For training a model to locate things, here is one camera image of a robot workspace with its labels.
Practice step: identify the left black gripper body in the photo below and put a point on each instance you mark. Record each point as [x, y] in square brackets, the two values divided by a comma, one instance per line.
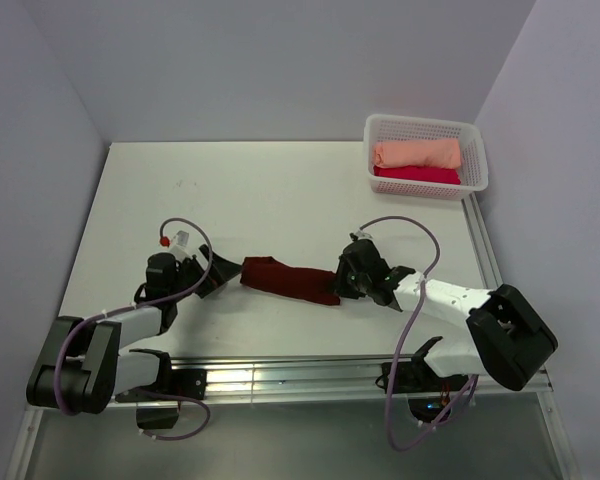
[189, 271]

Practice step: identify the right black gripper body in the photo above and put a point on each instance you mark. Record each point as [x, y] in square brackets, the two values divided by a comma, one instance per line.
[351, 285]

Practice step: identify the dark red t-shirt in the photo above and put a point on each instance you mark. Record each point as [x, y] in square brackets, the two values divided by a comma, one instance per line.
[266, 274]

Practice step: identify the white plastic basket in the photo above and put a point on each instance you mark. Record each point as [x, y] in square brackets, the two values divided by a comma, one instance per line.
[473, 172]

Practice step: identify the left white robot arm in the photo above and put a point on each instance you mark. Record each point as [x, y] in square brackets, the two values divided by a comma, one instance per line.
[84, 363]

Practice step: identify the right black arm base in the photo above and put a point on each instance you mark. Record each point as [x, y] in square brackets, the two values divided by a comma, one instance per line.
[416, 377]

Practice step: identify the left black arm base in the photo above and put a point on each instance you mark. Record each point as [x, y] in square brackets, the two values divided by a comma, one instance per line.
[160, 407]

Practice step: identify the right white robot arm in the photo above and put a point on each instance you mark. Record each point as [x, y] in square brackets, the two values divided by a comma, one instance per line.
[491, 332]

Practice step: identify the rolled pink t-shirt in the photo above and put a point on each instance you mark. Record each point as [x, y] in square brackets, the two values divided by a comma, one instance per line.
[421, 174]

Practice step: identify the rolled peach t-shirt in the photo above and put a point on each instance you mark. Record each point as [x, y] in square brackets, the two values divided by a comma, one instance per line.
[441, 153]

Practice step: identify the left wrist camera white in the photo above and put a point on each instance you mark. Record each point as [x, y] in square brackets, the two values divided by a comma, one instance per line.
[177, 242]

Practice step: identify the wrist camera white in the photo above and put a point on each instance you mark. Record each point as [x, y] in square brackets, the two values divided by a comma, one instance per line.
[177, 242]
[362, 234]

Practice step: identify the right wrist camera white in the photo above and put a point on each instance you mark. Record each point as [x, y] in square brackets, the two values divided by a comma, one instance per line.
[362, 234]

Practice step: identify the aluminium rail frame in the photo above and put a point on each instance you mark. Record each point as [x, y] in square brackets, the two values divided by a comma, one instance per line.
[296, 380]

